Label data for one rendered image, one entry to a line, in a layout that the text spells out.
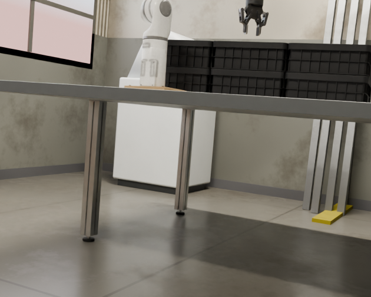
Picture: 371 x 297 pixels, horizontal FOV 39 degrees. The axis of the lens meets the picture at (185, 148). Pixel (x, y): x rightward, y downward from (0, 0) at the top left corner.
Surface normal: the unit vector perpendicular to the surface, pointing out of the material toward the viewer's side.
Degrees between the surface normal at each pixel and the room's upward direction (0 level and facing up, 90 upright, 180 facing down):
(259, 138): 90
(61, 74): 90
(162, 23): 91
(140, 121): 90
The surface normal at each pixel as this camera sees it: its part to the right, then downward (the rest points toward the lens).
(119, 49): -0.46, 0.03
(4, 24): 0.88, 0.11
